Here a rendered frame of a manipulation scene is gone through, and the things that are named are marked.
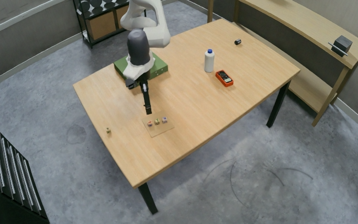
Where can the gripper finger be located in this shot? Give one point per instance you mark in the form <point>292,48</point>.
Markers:
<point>146,98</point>

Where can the orange digital multimeter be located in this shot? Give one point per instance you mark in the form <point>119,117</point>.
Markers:
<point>224,78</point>

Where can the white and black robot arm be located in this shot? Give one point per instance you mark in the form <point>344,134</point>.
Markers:
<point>144,35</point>

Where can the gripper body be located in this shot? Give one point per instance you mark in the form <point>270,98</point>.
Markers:
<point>143,78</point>

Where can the white bottle with blue cap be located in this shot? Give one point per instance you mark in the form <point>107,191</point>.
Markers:
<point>209,61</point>

